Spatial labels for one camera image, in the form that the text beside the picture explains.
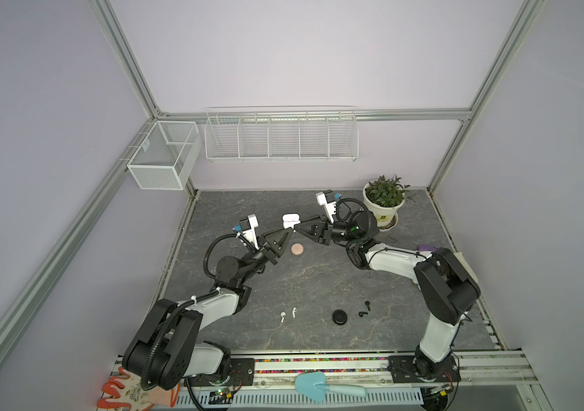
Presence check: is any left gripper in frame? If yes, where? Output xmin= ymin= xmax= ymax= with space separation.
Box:
xmin=238 ymin=227 xmax=292 ymax=285

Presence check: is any pink earbud charging case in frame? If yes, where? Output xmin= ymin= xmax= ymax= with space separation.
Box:
xmin=290 ymin=243 xmax=304 ymax=256

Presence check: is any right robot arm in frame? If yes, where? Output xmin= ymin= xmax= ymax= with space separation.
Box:
xmin=283 ymin=193 xmax=481 ymax=382

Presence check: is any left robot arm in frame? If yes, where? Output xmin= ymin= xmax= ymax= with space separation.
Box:
xmin=122 ymin=228 xmax=293 ymax=390

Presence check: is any black earbud charging case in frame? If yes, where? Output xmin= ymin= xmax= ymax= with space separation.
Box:
xmin=331 ymin=309 xmax=348 ymax=325

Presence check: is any potted green plant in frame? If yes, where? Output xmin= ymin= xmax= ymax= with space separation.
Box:
xmin=362 ymin=175 xmax=410 ymax=231

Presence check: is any purple pink garden scoop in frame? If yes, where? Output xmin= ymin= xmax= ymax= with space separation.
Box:
xmin=417 ymin=244 xmax=437 ymax=253

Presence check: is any small white mesh basket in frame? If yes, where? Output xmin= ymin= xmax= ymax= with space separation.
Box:
xmin=128 ymin=121 xmax=202 ymax=191

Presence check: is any beige grey work glove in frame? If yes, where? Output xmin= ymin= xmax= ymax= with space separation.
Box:
xmin=455 ymin=252 xmax=479 ymax=284

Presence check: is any teal garden trowel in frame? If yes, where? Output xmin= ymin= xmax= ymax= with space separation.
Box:
xmin=295 ymin=372 xmax=367 ymax=402

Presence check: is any red white garden glove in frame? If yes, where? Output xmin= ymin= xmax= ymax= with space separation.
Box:
xmin=97 ymin=366 xmax=181 ymax=410

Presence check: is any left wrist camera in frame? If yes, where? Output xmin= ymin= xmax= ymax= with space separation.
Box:
xmin=233 ymin=214 xmax=259 ymax=252

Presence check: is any long white wire basket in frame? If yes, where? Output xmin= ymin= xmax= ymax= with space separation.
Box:
xmin=204 ymin=106 xmax=360 ymax=162

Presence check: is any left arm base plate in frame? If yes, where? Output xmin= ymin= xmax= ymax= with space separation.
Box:
xmin=191 ymin=357 xmax=255 ymax=387

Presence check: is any white vented cable duct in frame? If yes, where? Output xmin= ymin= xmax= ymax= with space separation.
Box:
xmin=194 ymin=388 xmax=425 ymax=410

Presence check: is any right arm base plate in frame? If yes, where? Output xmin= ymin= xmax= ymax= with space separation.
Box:
xmin=387 ymin=356 xmax=461 ymax=384

